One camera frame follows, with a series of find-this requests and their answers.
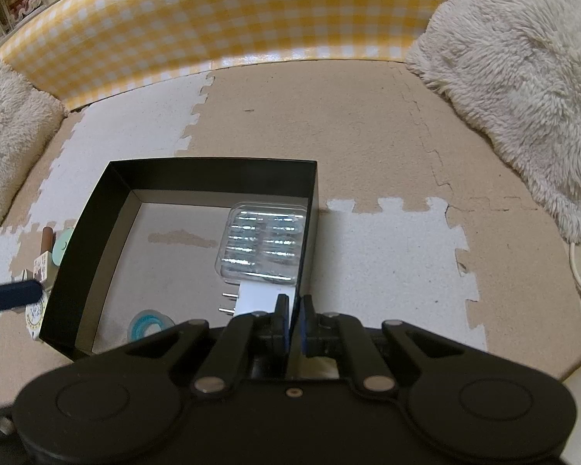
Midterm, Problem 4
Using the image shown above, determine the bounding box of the right fluffy white cushion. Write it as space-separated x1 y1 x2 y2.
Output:
405 0 581 243

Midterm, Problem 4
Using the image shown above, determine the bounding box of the yellow white body tape measure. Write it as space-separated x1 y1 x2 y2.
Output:
25 294 48 340

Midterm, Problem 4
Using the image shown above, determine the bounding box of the brown gel polish bottle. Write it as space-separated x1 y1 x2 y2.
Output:
32 227 57 292

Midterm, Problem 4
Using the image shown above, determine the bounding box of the white power adapter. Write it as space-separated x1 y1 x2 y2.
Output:
218 280 296 316

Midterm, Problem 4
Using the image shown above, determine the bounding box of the yellow checkered bed cover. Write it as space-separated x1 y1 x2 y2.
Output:
0 0 445 109

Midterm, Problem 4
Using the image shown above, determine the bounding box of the black cardboard box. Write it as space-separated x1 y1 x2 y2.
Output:
40 157 318 360

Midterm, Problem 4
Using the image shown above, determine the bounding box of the left fluffy white cushion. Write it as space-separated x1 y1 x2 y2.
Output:
0 59 67 225

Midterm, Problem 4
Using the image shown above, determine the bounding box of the fluffy white cushion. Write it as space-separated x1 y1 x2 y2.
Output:
0 59 67 225
405 0 581 243

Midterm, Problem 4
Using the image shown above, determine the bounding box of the teal tape roll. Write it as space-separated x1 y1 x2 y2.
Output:
127 310 175 343

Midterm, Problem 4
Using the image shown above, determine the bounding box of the clear plastic blister case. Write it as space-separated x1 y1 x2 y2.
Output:
215 201 307 286

